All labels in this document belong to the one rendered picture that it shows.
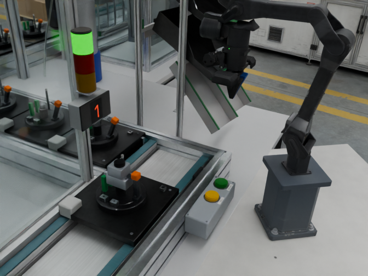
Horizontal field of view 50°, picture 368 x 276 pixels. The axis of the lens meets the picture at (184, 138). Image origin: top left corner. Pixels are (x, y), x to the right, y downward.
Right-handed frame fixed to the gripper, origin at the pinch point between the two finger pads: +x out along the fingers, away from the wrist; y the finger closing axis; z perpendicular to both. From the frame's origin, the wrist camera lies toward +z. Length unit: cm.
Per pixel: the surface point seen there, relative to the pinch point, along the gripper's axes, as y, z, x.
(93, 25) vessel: -55, 93, 11
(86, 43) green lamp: 25.1, 29.3, -13.6
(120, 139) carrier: 1.6, 37.8, 28.4
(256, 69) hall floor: -342, 87, 127
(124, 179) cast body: 29.3, 17.0, 19.6
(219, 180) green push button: 6.5, -1.6, 27.8
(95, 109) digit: 24.4, 28.7, 4.3
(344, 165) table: -40, -34, 39
